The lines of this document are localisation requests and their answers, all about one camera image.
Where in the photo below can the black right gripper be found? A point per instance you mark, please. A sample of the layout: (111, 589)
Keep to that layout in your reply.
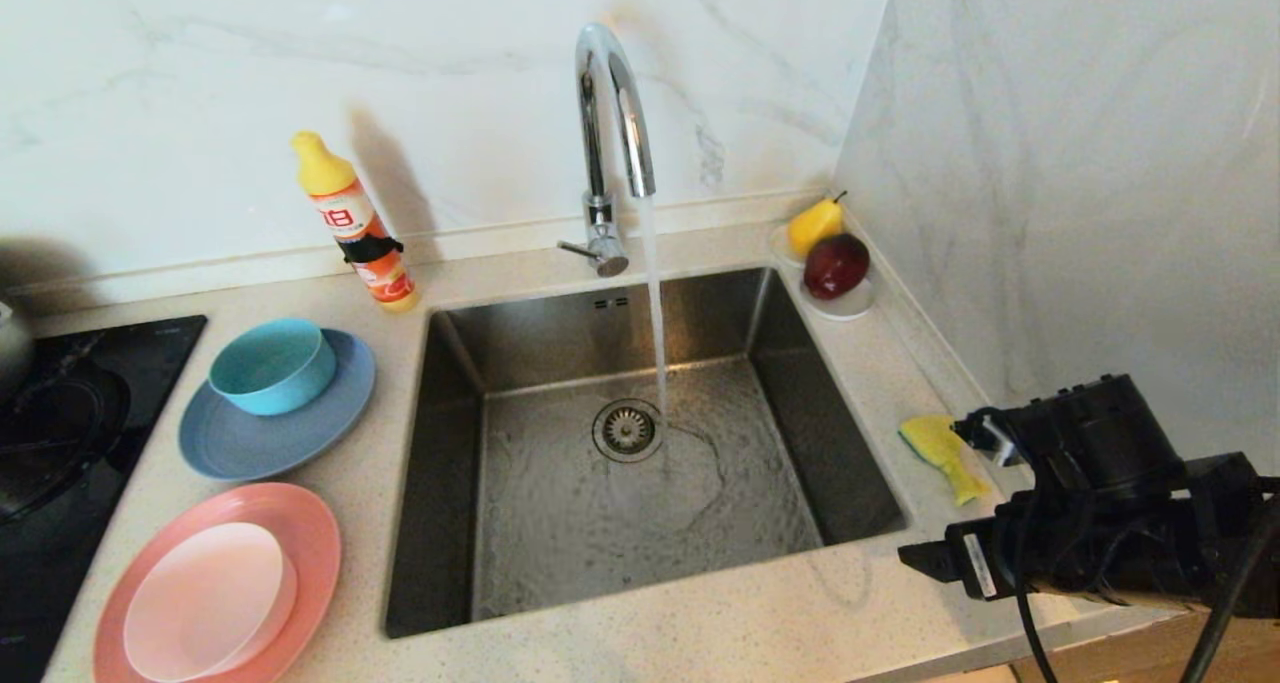
(1100, 548)

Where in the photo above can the yellow green sponge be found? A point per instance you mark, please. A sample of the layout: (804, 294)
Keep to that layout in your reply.
(935, 441)

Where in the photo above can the chrome gooseneck faucet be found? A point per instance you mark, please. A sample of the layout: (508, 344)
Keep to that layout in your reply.
(600, 113)

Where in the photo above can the orange dish soap bottle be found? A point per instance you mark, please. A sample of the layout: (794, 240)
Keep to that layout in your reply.
(355, 223)

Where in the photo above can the teal bowl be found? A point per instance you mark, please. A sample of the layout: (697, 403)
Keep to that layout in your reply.
(270, 368)

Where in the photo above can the stainless steel sink basin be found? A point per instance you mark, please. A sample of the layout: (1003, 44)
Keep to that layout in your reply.
(780, 463)

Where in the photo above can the small white dish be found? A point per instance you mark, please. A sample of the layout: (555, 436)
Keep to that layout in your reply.
(848, 309)

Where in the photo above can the dark red apple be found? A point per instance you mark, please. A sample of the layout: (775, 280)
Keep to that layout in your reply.
(835, 265)

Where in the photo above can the round metal drain strainer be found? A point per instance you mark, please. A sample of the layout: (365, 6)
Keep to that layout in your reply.
(626, 430)

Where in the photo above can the yellow pear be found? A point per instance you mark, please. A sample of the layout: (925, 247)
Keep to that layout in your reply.
(812, 225)

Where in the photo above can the running water stream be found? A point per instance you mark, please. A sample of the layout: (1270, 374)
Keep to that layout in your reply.
(655, 303)

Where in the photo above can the pink plate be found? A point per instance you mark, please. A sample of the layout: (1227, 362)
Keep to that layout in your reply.
(312, 538)

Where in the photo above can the blue plate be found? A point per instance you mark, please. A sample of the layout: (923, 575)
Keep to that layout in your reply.
(260, 455)

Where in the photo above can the pale pink bowl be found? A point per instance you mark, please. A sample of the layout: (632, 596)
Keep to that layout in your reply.
(210, 598)

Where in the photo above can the black glass cooktop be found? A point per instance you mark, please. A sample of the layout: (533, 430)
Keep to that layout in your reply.
(60, 523)

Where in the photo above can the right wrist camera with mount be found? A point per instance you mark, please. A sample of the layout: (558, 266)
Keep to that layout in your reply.
(1090, 433)

